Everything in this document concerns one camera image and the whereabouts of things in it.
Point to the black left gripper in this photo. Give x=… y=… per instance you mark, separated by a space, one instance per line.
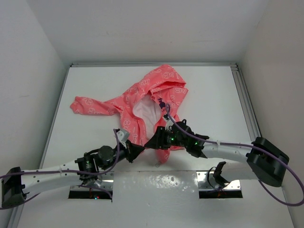
x=132 y=150

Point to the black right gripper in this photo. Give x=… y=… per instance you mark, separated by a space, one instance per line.
x=157 y=140

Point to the pink hooded jacket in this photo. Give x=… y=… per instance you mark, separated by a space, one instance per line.
x=142 y=106

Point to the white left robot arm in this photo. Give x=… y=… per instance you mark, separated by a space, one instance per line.
x=18 y=186

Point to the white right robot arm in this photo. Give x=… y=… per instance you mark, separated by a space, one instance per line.
x=259 y=160

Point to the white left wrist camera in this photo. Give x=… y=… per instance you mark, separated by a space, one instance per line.
x=123 y=135

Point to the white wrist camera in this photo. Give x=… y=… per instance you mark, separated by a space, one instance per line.
x=168 y=125
x=123 y=135

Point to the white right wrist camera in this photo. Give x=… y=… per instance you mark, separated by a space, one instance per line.
x=168 y=125

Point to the shiny metal base plate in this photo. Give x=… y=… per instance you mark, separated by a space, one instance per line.
x=201 y=180

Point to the aluminium table frame rail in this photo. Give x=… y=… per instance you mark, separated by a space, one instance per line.
x=217 y=103

